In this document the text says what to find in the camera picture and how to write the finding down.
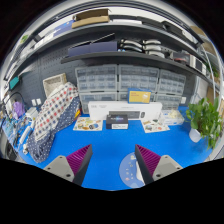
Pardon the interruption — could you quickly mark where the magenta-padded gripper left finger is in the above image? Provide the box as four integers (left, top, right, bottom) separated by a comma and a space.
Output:
43, 143, 94, 187

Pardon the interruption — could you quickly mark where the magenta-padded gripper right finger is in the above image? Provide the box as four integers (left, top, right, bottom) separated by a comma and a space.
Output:
134, 143, 184, 185

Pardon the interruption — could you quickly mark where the round rabbit-print mouse pad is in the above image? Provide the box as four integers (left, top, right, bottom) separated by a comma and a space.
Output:
118, 152, 146, 189

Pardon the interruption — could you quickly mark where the cartoon sticker sheet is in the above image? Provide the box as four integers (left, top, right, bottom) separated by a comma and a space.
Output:
140, 118, 171, 134
72, 117, 104, 132

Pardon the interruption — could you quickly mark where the dotted patchwork cloth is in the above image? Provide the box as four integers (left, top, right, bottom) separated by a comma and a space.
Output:
25, 82, 82, 164

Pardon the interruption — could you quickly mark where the white and blue box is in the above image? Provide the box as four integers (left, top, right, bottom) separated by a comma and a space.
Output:
159, 109, 185, 126

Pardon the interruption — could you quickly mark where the small black box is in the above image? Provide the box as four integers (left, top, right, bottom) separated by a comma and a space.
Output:
105, 114, 130, 130

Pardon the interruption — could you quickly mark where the long white keyboard box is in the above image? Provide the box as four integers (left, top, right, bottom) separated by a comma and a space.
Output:
88, 100, 163, 122

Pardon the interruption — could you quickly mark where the green potted plant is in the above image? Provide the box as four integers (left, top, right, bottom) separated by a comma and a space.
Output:
184, 96, 224, 150

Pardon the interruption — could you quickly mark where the yellow box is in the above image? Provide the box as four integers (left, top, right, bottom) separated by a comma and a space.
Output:
127, 88, 153, 104

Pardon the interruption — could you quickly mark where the beige storage basket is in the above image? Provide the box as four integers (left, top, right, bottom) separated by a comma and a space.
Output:
42, 73, 68, 98

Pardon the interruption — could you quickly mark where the white wire shelf rack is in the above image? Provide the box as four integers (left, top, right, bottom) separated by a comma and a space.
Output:
196, 26, 224, 111

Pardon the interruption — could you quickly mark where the dark wall shelf unit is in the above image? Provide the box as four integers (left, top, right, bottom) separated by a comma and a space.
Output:
4, 8, 214, 84

